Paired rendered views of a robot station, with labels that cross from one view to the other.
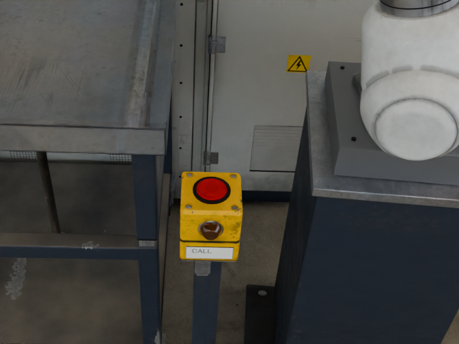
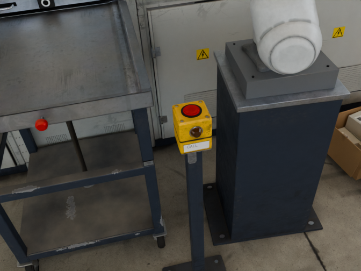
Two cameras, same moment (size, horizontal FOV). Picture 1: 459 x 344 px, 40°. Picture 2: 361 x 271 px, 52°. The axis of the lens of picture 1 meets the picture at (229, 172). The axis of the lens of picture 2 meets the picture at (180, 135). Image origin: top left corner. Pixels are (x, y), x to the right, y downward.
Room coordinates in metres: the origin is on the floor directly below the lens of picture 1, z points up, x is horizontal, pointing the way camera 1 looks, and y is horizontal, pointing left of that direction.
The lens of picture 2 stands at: (-0.10, 0.11, 1.44)
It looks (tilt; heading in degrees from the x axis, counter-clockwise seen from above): 42 degrees down; 355
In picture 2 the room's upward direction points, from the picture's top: 4 degrees counter-clockwise
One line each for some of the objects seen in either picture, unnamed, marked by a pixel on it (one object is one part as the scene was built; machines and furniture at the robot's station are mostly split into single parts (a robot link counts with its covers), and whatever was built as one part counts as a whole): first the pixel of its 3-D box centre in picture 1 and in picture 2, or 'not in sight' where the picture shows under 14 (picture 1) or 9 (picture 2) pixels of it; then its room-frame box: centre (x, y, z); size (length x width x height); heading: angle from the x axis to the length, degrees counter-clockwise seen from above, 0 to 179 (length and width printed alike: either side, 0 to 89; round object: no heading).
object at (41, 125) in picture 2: not in sight; (41, 122); (0.73, 0.41, 0.82); 0.04 x 0.03 x 0.03; 4
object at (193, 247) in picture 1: (210, 216); (192, 127); (0.59, 0.02, 0.85); 0.08 x 0.08 x 0.10; 4
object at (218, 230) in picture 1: (210, 233); (196, 133); (0.54, 0.02, 0.87); 0.03 x 0.01 x 0.03; 94
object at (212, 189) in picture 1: (211, 191); (191, 111); (0.59, 0.02, 0.90); 0.04 x 0.04 x 0.02
